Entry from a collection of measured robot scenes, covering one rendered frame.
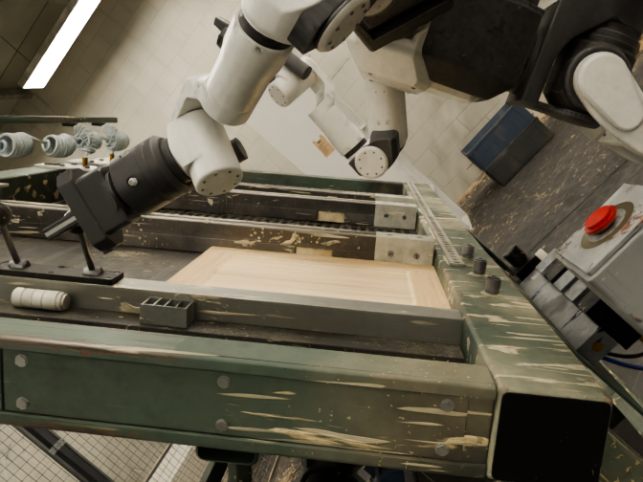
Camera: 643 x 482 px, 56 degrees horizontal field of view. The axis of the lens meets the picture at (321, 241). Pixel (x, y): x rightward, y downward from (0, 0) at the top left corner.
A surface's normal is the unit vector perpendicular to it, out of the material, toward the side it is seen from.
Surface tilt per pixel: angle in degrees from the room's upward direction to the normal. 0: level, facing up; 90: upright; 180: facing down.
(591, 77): 90
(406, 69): 102
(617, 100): 90
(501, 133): 90
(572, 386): 53
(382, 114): 90
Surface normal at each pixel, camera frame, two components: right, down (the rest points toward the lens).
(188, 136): -0.30, -0.24
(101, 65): -0.15, 0.26
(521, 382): 0.07, -0.98
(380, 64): -0.36, 0.76
